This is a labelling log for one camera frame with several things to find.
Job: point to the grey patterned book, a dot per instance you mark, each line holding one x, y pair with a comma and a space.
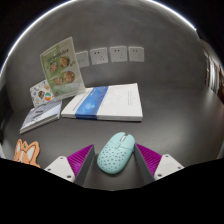
40, 116

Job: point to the orange corgi-shaped mouse pad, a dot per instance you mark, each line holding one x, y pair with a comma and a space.
26, 152

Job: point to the small white patterned card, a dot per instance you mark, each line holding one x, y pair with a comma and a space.
40, 93

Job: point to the mint green perforated computer mouse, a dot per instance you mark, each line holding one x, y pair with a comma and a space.
116, 155

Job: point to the green food menu sheet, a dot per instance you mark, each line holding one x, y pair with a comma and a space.
61, 68

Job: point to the white book with blue band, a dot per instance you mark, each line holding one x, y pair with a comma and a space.
113, 101

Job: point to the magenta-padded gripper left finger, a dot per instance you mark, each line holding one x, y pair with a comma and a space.
78, 163

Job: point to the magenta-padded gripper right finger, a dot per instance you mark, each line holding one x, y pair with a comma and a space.
150, 161

